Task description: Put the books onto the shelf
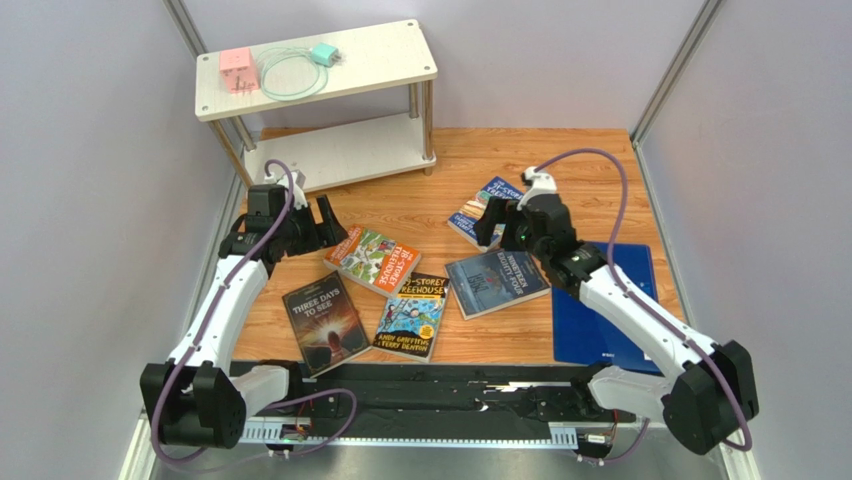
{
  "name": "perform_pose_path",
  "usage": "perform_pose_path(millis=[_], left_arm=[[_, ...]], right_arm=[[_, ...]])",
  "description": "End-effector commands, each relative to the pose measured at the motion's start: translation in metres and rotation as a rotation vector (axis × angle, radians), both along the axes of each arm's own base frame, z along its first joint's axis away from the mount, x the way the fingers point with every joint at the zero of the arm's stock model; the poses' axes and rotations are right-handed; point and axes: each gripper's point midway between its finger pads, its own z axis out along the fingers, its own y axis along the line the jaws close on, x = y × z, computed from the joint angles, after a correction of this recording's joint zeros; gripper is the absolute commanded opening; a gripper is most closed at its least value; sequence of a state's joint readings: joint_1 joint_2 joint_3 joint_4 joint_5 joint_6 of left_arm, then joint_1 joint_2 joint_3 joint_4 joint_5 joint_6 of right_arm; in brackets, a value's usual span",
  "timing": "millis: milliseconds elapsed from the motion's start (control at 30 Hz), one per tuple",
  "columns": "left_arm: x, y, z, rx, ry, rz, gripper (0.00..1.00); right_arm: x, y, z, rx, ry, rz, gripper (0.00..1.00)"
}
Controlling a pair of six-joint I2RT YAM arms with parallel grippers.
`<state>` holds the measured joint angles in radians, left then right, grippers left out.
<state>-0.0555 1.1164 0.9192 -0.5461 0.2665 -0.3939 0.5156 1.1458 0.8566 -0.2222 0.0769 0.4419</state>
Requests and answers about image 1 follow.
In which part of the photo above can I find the white two-tier shelf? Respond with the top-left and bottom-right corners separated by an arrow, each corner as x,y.
195,19 -> 438,192

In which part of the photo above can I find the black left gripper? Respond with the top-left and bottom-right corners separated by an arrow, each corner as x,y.
275,194 -> 348,257

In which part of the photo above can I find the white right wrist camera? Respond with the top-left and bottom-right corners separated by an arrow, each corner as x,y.
516,166 -> 557,211

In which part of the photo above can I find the mint green charging cable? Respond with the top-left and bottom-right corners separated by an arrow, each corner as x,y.
254,45 -> 330,102

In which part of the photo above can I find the blue file folder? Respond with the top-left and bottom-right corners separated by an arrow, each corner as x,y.
551,243 -> 660,375

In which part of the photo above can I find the mint green charger plug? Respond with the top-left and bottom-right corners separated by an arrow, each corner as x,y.
310,43 -> 342,68

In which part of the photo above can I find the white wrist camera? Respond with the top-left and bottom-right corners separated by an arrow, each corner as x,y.
516,166 -> 557,211
263,170 -> 309,210

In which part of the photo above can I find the pink cube power adapter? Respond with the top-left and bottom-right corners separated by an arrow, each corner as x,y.
219,47 -> 260,94

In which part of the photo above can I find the Three Days to See book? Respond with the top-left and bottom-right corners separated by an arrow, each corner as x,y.
282,272 -> 372,378

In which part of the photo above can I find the Nineteen Eighty-Four book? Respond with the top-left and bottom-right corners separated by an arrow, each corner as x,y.
445,249 -> 551,320

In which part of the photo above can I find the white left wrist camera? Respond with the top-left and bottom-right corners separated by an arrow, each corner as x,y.
263,170 -> 309,210

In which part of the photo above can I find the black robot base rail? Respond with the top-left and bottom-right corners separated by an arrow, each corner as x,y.
241,363 -> 637,449

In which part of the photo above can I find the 169-Storey Treehouse book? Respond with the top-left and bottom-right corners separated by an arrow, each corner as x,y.
372,272 -> 449,363

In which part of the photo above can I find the blue 91-Storey Treehouse book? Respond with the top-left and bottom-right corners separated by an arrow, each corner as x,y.
447,176 -> 523,252

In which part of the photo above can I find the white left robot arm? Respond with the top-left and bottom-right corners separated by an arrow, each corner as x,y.
140,184 -> 348,449

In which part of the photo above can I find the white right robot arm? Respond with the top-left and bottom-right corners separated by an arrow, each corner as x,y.
474,194 -> 759,455

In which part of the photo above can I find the orange 78-Storey Treehouse book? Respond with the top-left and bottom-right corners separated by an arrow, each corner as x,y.
323,224 -> 421,298

